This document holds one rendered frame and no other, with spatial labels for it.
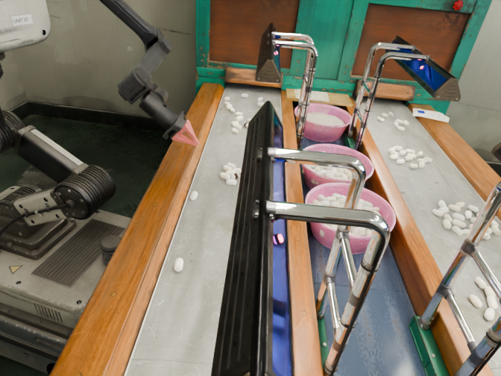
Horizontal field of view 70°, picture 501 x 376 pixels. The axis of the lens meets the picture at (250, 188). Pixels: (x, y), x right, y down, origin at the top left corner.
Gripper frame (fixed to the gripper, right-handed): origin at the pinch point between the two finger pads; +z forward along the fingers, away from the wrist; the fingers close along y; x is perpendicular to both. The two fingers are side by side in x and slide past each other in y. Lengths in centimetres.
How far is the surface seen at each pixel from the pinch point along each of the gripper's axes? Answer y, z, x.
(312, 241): -18.2, 41.9, -10.1
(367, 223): -64, 11, -41
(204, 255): -35.5, 15.4, 3.7
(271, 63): 11.3, 0.7, -31.5
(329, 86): 90, 44, -30
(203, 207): -16.0, 12.2, 6.1
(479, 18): 91, 67, -100
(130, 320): -57, 6, 9
